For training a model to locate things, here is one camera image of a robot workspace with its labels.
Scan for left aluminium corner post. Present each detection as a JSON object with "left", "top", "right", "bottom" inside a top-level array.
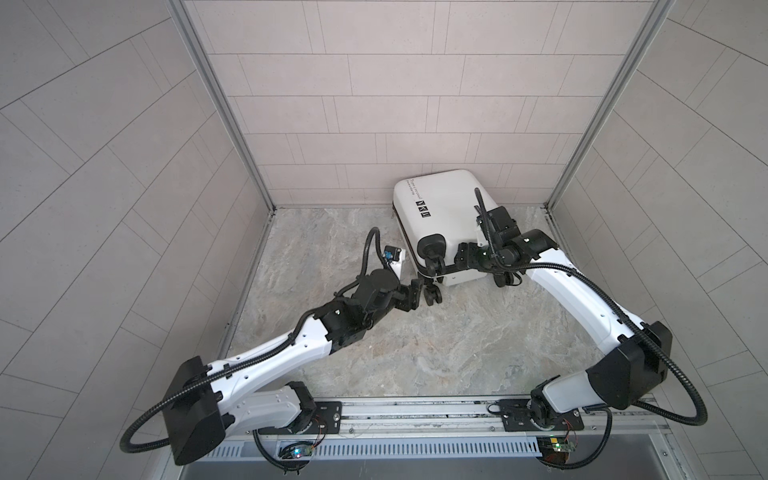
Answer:
[{"left": 167, "top": 0, "right": 277, "bottom": 214}]

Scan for right aluminium corner post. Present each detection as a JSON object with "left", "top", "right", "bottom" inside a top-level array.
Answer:
[{"left": 544, "top": 0, "right": 676, "bottom": 212}]

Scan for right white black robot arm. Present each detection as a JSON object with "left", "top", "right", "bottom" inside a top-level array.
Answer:
[{"left": 455, "top": 189, "right": 708, "bottom": 470}]

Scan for aluminium mounting rail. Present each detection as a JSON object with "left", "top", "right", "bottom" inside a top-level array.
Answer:
[{"left": 161, "top": 392, "right": 670, "bottom": 445}]

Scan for right green circuit board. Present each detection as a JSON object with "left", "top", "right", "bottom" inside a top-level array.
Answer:
[{"left": 536, "top": 437, "right": 577, "bottom": 465}]

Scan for white black-lined carry-on suitcase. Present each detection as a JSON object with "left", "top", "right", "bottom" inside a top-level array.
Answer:
[{"left": 393, "top": 170, "right": 520, "bottom": 306}]

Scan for left green circuit board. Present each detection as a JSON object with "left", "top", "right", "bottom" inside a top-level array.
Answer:
[{"left": 278, "top": 442, "right": 314, "bottom": 461}]

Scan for aluminium corner post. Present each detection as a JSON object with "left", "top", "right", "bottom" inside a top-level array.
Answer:
[
  {"left": 167, "top": 0, "right": 277, "bottom": 214},
  {"left": 544, "top": 0, "right": 676, "bottom": 212}
]

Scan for green circuit board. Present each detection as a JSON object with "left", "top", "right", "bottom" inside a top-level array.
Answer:
[
  {"left": 278, "top": 442, "right": 314, "bottom": 461},
  {"left": 536, "top": 437, "right": 577, "bottom": 465}
]

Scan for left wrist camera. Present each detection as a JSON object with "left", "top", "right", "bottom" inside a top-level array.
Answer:
[{"left": 384, "top": 245, "right": 406, "bottom": 275}]

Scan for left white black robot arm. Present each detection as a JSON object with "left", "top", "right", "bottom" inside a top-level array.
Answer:
[{"left": 119, "top": 228, "right": 423, "bottom": 465}]

